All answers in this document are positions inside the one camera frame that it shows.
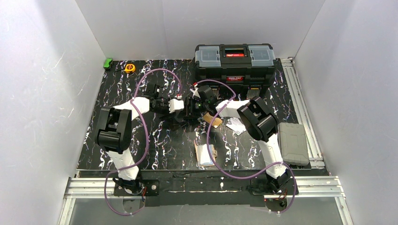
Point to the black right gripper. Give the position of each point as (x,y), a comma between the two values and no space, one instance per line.
(189,109)

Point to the orange credit card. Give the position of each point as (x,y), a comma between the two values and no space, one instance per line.
(215,122)

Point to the white credit card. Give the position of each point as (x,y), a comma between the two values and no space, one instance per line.
(236,125)

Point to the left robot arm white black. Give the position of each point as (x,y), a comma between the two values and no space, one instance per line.
(114,131)

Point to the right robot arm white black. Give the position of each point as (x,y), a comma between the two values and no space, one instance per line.
(260,123)

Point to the yellow tape measure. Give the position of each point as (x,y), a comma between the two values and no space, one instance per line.
(129,68)

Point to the black toolbox with red label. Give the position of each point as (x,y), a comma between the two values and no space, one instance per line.
(249,69)

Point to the green small object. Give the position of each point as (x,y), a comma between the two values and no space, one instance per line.
(108,63)

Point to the grey rectangular box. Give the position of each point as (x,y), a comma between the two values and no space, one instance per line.
(292,141)

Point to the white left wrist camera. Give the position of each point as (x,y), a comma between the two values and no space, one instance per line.
(176,104)

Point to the aluminium frame rail right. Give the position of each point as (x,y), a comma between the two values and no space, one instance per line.
(314,152)

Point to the aluminium frame rail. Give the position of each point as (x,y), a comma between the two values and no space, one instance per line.
(213,190)
(314,152)

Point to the aluminium frame rail front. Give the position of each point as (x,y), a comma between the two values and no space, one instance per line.
(213,190)

